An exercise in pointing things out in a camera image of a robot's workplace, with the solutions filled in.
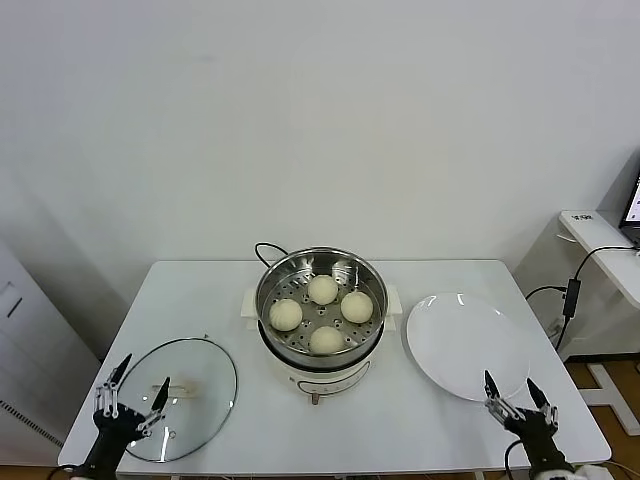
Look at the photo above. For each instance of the white steamed baozi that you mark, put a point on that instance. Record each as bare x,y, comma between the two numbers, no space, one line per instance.
285,315
357,306
322,289
327,340

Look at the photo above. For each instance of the white round plate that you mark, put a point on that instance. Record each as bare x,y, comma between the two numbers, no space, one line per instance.
460,345

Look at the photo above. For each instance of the white electric cooker pot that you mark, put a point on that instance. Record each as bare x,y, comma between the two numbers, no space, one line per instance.
325,380

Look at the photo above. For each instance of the white side desk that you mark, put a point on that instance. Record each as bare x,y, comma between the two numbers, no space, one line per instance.
590,225

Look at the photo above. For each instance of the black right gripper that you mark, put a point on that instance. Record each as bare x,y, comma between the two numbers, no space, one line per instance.
537,435

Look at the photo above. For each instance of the black laptop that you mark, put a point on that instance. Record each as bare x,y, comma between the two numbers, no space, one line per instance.
631,200

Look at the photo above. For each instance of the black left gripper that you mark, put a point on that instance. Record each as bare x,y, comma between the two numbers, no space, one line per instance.
112,430

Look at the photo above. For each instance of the white cabinet with vent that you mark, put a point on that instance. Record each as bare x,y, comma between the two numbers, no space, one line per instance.
30,340

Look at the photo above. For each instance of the round glass pot lid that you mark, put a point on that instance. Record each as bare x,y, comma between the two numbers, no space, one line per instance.
215,380

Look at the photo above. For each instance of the stainless steel steamer basket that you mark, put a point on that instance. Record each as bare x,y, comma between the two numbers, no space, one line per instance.
325,260

